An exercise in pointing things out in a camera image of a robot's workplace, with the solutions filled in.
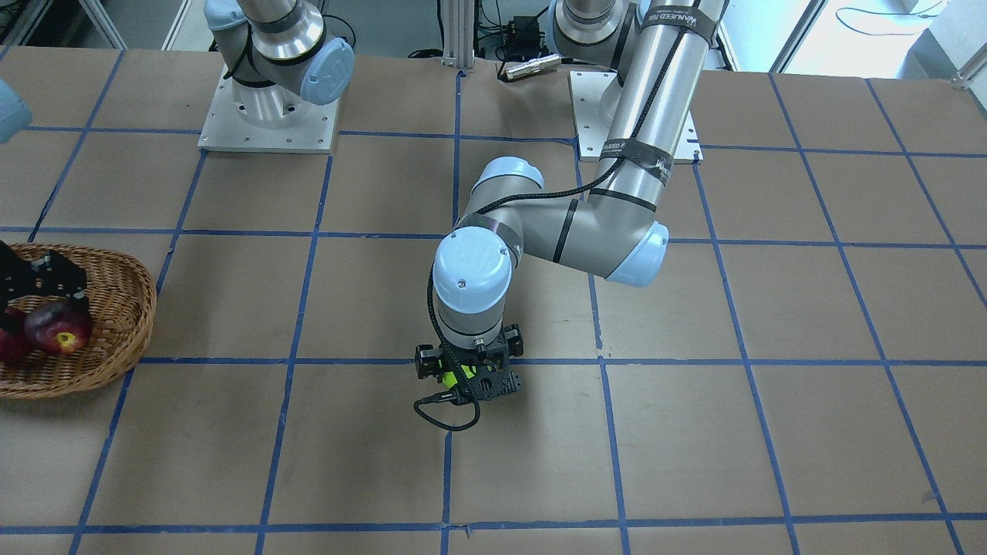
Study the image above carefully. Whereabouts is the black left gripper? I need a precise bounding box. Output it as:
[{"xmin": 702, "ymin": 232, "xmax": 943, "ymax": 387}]
[{"xmin": 416, "ymin": 324, "xmax": 523, "ymax": 406}]

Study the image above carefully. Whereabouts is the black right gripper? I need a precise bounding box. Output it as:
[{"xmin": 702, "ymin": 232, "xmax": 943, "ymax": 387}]
[{"xmin": 1, "ymin": 243, "xmax": 89, "ymax": 311}]

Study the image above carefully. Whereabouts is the green apple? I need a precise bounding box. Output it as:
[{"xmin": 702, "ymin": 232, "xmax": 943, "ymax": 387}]
[{"xmin": 435, "ymin": 361, "xmax": 478, "ymax": 389}]

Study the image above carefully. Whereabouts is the dark red apple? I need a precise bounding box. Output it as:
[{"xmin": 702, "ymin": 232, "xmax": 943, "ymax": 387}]
[{"xmin": 22, "ymin": 299, "xmax": 94, "ymax": 355}]

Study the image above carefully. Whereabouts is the red yellow apple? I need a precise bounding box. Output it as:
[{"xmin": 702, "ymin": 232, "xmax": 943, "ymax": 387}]
[{"xmin": 1, "ymin": 306, "xmax": 34, "ymax": 363}]

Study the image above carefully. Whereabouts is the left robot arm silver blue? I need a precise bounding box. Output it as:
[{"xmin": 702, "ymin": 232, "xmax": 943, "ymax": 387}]
[{"xmin": 416, "ymin": 1, "xmax": 729, "ymax": 406}]

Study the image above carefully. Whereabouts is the oval wicker basket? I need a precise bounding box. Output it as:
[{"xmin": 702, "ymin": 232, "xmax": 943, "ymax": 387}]
[{"xmin": 2, "ymin": 243, "xmax": 157, "ymax": 399}]

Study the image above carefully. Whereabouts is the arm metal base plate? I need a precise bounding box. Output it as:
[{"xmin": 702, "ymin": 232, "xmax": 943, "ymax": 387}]
[
  {"xmin": 570, "ymin": 71, "xmax": 704, "ymax": 165},
  {"xmin": 197, "ymin": 78, "xmax": 341, "ymax": 154}
]

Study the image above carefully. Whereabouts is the aluminium frame post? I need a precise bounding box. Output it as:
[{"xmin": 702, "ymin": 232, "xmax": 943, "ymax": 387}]
[{"xmin": 440, "ymin": 1, "xmax": 477, "ymax": 74}]

